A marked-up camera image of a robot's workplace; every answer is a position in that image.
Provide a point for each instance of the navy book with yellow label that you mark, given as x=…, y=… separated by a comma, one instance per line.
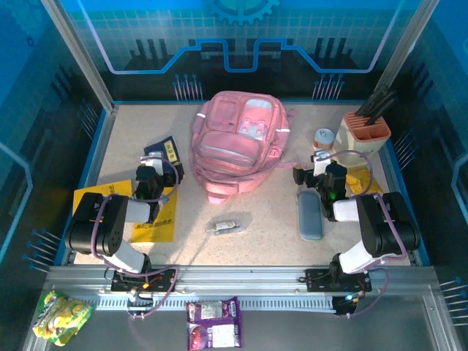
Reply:
x=170, y=146

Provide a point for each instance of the grey pencil case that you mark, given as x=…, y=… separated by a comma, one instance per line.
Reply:
x=309, y=219

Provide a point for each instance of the pink student backpack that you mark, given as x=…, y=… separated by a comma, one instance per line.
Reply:
x=226, y=146

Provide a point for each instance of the clear plastic stationery bag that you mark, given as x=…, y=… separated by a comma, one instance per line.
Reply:
x=228, y=226

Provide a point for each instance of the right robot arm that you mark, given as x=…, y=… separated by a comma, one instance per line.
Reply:
x=387, y=226

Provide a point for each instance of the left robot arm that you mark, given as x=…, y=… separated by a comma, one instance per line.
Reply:
x=109, y=226

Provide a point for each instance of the purple snack bag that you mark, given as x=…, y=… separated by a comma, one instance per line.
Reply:
x=214, y=325

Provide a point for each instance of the green yellow snack bag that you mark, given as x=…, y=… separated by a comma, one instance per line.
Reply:
x=62, y=318

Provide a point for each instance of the yellow packet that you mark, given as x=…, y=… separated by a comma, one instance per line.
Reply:
x=356, y=181

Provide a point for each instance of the beige holder with orange top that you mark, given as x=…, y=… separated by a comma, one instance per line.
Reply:
x=347, y=139

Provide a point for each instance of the black controller board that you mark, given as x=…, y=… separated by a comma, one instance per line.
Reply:
x=345, y=305

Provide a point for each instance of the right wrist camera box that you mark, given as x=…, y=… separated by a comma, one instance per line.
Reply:
x=319, y=166

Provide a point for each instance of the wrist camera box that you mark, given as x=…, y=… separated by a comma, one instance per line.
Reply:
x=155, y=166
x=319, y=166

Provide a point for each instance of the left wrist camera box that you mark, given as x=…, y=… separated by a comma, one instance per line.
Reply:
x=155, y=166

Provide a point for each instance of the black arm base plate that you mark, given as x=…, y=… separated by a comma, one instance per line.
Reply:
x=316, y=279
x=164, y=279

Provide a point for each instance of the aluminium mounting rail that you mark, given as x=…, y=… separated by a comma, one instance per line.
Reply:
x=237, y=281

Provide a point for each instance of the aluminium frame post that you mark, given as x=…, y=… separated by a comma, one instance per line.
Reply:
x=80, y=55
x=409, y=44

